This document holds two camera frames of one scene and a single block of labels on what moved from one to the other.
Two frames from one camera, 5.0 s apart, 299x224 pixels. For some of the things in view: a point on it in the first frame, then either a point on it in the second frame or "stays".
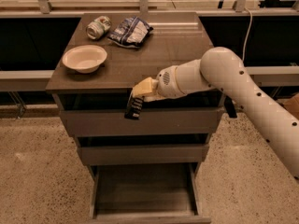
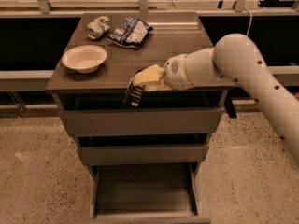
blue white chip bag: [130, 32] stays
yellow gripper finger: [148, 86] to [152, 74]
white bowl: [85, 58] stays
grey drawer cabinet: [145, 170] stays
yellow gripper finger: [150, 98] to [157, 86]
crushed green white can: [96, 28] stays
